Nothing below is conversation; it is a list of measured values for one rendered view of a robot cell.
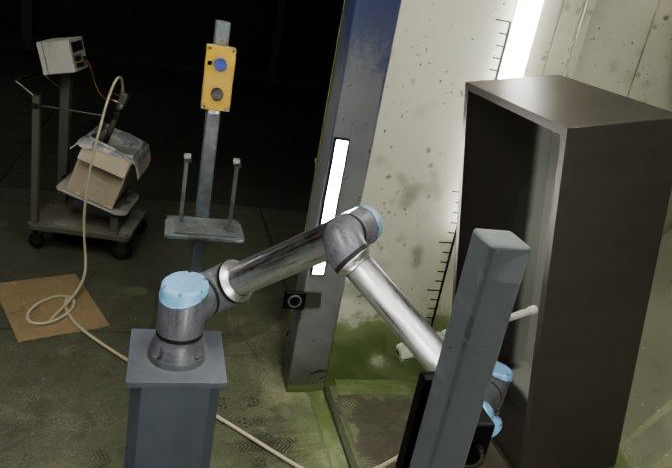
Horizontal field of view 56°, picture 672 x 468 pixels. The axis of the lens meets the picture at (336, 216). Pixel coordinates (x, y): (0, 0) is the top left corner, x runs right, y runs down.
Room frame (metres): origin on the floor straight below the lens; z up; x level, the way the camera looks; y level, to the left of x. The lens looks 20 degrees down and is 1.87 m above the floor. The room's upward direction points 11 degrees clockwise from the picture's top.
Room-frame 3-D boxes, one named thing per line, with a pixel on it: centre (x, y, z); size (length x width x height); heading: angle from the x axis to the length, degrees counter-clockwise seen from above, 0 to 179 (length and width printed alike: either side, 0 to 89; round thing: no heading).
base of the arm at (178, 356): (1.78, 0.43, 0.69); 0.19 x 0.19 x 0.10
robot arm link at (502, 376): (1.52, -0.51, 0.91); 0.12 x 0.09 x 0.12; 154
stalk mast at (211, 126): (2.66, 0.60, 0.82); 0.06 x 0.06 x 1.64; 17
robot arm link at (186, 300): (1.79, 0.43, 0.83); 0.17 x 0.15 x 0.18; 154
